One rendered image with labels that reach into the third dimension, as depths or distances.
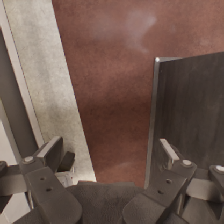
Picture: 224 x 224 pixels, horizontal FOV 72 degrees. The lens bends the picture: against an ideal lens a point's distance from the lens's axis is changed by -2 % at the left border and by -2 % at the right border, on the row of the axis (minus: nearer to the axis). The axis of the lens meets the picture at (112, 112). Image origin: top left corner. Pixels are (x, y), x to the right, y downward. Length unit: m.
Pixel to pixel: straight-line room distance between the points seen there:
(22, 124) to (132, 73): 0.68
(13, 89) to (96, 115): 0.53
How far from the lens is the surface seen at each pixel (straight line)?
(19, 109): 0.78
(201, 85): 0.57
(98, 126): 1.08
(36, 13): 1.17
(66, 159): 1.09
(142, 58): 1.03
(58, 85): 1.08
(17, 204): 0.35
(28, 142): 0.81
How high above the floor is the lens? 1.02
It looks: 75 degrees down
